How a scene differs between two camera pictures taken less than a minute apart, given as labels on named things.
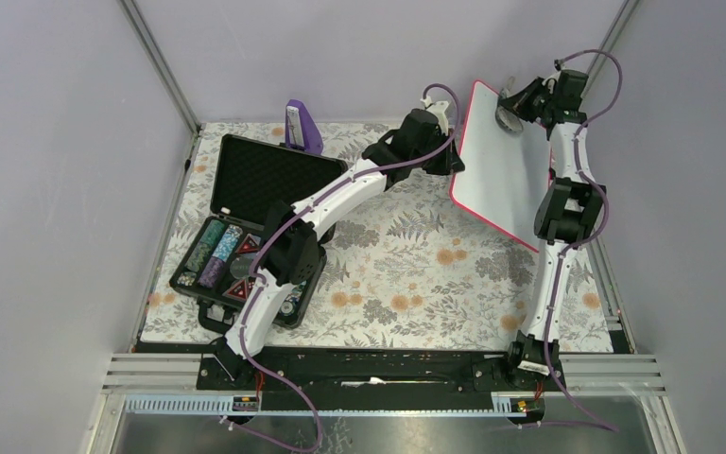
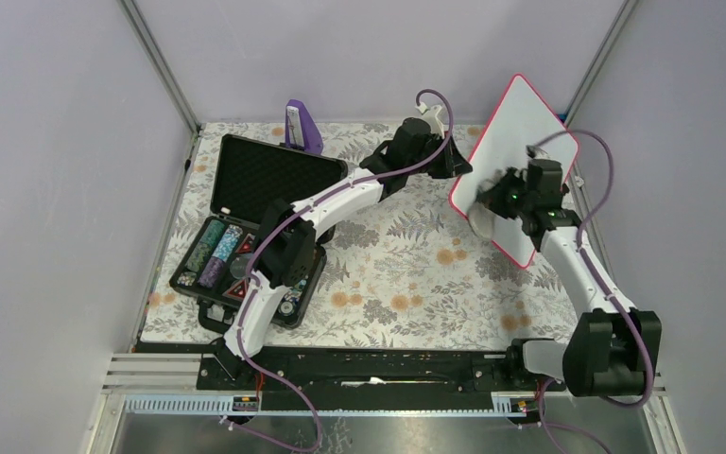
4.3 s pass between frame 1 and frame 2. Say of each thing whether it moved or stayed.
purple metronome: stayed
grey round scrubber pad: moved
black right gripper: moved
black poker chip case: stayed
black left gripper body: stayed
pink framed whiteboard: moved
